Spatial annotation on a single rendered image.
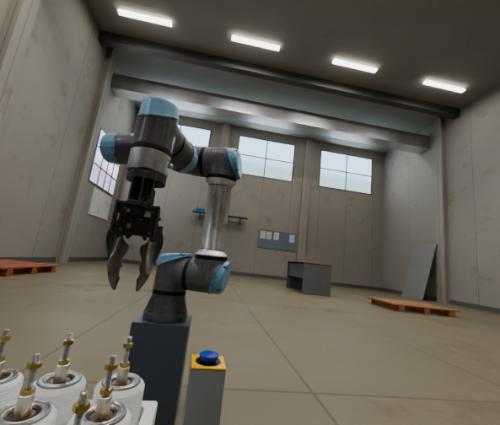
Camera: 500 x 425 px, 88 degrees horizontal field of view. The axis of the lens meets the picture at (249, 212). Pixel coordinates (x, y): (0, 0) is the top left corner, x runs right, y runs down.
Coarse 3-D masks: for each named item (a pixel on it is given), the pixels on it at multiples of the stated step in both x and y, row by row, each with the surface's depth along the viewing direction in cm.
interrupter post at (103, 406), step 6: (102, 396) 43; (108, 396) 44; (102, 402) 43; (108, 402) 43; (96, 408) 43; (102, 408) 43; (108, 408) 43; (96, 414) 42; (102, 414) 43; (108, 414) 43
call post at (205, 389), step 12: (192, 372) 51; (204, 372) 51; (216, 372) 52; (192, 384) 50; (204, 384) 51; (216, 384) 51; (192, 396) 50; (204, 396) 50; (216, 396) 51; (192, 408) 50; (204, 408) 50; (216, 408) 51; (192, 420) 49; (204, 420) 50; (216, 420) 50
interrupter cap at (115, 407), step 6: (96, 402) 46; (114, 402) 47; (120, 402) 47; (90, 408) 44; (114, 408) 45; (120, 408) 45; (84, 414) 43; (90, 414) 43; (114, 414) 44; (120, 414) 44; (84, 420) 41; (90, 420) 41; (96, 420) 42; (102, 420) 42; (108, 420) 42; (114, 420) 42; (120, 420) 42
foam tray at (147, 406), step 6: (90, 402) 58; (144, 402) 61; (150, 402) 61; (156, 402) 61; (144, 408) 58; (150, 408) 59; (156, 408) 60; (144, 414) 56; (150, 414) 57; (144, 420) 54; (150, 420) 55
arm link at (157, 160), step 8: (136, 152) 47; (144, 152) 47; (152, 152) 47; (160, 152) 48; (128, 160) 48; (136, 160) 46; (144, 160) 46; (152, 160) 47; (160, 160) 48; (168, 160) 50; (128, 168) 47; (144, 168) 46; (152, 168) 47; (160, 168) 48; (168, 168) 50
